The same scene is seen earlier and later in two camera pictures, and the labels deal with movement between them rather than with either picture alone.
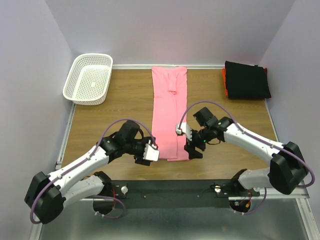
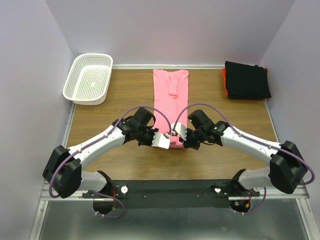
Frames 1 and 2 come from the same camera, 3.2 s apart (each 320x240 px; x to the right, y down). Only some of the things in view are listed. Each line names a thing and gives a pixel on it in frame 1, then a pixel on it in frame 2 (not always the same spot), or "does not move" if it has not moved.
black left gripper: [138, 159] to [150, 143]
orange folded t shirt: [224, 73] does not move
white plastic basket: [88, 80] does not move
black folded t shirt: [244, 81] does not move
